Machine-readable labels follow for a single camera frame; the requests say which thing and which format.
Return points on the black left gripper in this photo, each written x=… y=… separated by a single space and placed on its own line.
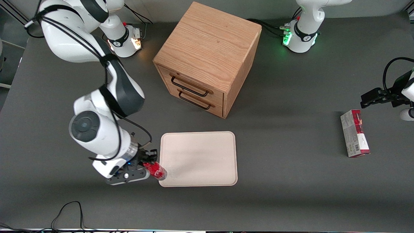
x=395 y=94

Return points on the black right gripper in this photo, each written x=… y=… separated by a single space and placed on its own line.
x=142 y=157

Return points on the red coke bottle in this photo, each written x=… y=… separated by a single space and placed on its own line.
x=157 y=171

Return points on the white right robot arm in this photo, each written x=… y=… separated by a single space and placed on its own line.
x=64 y=45

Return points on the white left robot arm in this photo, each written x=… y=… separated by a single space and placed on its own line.
x=304 y=38

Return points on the beige rectangular tray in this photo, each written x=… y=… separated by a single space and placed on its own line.
x=200 y=158

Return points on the grey and red carton box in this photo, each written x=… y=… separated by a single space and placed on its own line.
x=354 y=134

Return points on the oak wooden drawer cabinet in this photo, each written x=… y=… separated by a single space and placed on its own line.
x=207 y=45

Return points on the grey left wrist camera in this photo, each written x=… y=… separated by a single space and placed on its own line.
x=408 y=114

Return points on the aluminium frame rail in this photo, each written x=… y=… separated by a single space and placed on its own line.
x=19 y=14

